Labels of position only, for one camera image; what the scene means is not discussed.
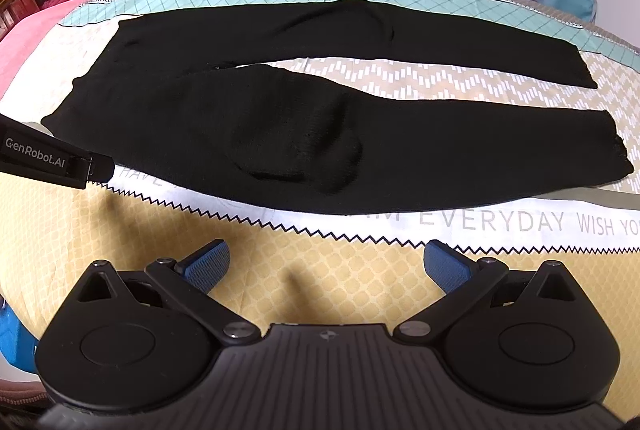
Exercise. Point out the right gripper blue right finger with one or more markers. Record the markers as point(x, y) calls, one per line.
point(465, 283)

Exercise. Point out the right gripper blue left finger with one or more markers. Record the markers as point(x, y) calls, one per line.
point(186, 285)

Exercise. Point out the black knit pants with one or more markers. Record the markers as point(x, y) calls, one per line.
point(199, 98)

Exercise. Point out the patterned teal beige quilt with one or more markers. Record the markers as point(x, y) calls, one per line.
point(294, 265)

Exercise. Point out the pink bed sheet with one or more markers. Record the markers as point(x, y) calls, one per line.
point(39, 53)

